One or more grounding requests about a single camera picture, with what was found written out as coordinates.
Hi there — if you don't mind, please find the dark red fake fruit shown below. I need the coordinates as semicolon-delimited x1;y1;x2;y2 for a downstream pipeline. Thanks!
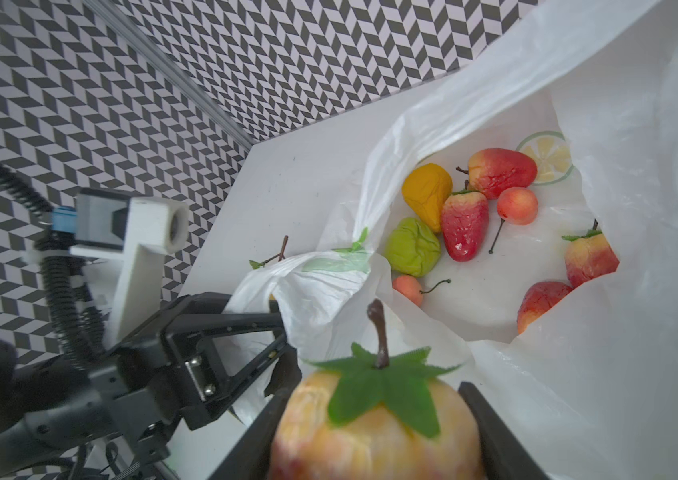
516;281;572;334

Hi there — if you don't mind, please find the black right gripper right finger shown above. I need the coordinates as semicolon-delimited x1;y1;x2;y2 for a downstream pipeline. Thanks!
458;382;549;480

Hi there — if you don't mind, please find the green fake fruit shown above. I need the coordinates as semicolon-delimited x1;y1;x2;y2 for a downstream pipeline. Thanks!
383;217;441;277

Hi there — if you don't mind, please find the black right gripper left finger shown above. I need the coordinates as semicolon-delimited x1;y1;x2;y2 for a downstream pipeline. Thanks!
208;385;296;480

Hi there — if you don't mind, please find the red fake strawberry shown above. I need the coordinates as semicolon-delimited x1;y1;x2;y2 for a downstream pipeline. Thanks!
441;191;489;262

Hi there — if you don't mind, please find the peach fake apple green leaf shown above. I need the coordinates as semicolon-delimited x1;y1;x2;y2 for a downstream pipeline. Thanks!
268;299;485;479

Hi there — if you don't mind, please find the small red fake cherry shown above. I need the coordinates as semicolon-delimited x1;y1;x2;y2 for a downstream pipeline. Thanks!
489;187;538;254

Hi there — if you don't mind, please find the yellow fake pear with leaves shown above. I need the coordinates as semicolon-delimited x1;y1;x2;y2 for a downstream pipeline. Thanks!
249;235;289;270

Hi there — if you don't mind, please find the red yellow fake apple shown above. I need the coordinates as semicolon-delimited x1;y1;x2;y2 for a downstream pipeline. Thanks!
562;220;619;289

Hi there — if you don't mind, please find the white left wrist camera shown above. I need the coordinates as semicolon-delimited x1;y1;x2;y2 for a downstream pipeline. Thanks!
51;188;189;348

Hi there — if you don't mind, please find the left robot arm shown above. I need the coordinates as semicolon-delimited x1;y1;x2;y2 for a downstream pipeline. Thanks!
0;163;302;479

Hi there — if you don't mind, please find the aluminium corner post left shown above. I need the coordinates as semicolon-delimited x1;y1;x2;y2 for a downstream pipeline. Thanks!
83;0;256;149

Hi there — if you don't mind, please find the white plastic bag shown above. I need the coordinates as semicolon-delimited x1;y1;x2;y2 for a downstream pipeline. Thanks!
228;1;678;479

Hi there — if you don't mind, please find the small peach fake cherry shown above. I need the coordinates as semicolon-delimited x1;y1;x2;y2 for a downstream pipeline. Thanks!
392;275;451;307

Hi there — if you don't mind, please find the orange yellow fake fruit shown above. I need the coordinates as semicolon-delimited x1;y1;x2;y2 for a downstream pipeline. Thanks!
401;164;453;233

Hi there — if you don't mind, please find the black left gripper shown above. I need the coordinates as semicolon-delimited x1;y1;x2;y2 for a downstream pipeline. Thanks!
89;292;300;462

